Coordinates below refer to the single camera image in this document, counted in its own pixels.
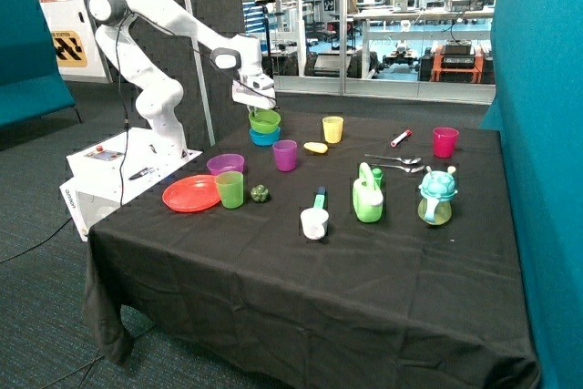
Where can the green plastic cup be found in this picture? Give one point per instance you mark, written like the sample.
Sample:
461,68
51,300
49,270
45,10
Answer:
230,185

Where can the metal spoon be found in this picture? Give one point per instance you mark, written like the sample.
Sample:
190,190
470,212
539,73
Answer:
402,168
406,161

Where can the purple plastic bowl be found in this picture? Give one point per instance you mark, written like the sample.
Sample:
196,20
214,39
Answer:
225,162

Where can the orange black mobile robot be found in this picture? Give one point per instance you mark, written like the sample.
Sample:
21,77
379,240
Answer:
457,61

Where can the pink plastic cup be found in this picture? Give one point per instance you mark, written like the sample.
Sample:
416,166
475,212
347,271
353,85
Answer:
444,141

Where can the yellow black sign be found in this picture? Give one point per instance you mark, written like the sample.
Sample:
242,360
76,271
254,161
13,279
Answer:
69,49

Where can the red plastic plate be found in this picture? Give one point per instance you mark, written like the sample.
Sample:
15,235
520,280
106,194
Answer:
192,194

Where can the upper metal spoon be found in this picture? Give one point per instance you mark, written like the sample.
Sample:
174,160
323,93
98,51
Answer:
406,161

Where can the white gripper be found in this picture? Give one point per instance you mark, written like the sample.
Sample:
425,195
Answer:
254,91

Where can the lower metal spoon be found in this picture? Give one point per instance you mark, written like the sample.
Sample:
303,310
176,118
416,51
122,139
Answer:
402,168

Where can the yellow plastic cup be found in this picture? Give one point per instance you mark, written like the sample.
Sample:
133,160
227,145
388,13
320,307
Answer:
332,129

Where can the turtle sippy cup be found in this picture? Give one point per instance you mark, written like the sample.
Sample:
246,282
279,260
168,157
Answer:
437,189

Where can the black tablecloth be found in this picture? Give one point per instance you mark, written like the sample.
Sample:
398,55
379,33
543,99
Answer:
392,304

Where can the white measuring scoop green handle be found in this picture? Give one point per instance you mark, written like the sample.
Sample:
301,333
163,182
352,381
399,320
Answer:
315,219

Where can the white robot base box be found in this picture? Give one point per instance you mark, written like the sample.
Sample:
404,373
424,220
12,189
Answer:
100,172

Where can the blue plastic bowl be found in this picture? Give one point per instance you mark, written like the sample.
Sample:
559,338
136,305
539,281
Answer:
264,139

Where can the teal partition panel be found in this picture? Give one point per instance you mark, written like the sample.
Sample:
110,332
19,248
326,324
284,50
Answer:
537,48

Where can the green plastic bowl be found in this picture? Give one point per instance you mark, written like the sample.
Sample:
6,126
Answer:
266,121

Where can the yellow toy lemon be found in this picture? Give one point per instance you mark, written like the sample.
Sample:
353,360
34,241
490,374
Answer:
316,147

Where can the green toy pepper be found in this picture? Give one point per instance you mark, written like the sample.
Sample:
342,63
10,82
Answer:
260,194

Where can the teal sofa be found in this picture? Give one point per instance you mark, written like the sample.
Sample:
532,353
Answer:
31,85

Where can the red white marker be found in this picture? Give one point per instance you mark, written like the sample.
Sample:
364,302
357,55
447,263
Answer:
400,138

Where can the green toy watering can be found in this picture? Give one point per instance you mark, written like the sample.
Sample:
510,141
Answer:
368,199

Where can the purple plastic cup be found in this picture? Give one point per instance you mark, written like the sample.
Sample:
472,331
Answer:
285,154

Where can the black marker on base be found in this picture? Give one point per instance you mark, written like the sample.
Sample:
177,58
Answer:
141,173

